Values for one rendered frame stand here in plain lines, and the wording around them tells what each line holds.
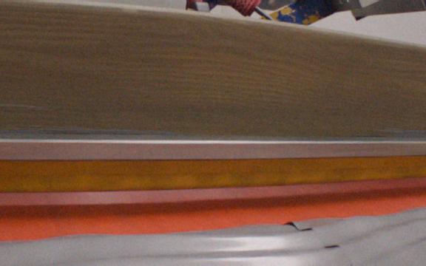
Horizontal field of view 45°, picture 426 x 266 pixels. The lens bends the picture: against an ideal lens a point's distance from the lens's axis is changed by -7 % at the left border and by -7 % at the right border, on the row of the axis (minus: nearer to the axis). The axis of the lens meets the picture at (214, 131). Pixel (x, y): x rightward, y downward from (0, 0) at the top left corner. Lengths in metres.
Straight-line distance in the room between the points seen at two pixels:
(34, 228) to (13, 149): 0.04
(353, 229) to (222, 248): 0.08
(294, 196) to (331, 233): 0.08
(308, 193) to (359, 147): 0.05
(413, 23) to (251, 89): 2.71
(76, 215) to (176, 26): 0.11
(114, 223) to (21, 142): 0.06
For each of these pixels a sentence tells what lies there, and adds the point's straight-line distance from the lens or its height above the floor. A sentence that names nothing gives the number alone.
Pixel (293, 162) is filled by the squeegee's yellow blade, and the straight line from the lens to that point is 0.34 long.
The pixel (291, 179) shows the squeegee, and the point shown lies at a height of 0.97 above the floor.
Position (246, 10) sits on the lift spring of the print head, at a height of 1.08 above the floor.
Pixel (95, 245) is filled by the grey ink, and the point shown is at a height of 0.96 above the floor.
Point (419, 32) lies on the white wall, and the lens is 2.96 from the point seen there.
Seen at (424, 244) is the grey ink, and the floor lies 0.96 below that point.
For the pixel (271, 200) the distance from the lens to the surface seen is 0.33.
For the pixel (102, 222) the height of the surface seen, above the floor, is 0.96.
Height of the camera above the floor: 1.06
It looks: 11 degrees down
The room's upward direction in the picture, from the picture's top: 7 degrees clockwise
